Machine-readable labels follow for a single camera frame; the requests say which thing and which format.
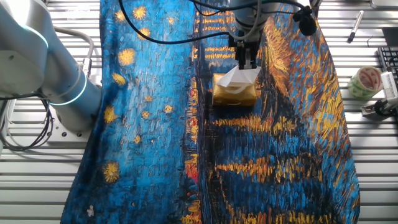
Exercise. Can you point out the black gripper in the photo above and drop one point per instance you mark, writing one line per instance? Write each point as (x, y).
(247, 49)

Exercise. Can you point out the white napkin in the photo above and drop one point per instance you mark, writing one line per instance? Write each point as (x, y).
(236, 77)

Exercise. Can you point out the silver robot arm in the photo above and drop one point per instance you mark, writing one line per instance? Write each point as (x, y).
(62, 77)

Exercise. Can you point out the gold tissue pack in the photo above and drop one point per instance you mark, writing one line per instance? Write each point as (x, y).
(233, 100)

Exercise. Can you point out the clear tape roll red print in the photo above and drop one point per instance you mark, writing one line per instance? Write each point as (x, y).
(354, 87)

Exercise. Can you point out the black tipped marker pen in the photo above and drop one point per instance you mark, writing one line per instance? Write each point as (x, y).
(355, 26)

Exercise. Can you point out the starry night painted tablecloth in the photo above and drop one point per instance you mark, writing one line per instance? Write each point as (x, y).
(149, 124)

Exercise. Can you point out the black tape dispenser tool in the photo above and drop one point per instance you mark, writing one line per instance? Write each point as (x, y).
(381, 109)

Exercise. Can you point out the black keyboard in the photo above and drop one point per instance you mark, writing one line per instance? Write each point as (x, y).
(388, 56)

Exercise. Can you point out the dark grey box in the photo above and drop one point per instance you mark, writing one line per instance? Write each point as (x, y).
(390, 36)

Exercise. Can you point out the grey flat device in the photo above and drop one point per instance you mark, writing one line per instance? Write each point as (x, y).
(384, 3)

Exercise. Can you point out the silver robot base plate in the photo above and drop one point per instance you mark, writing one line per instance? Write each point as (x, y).
(71, 137)

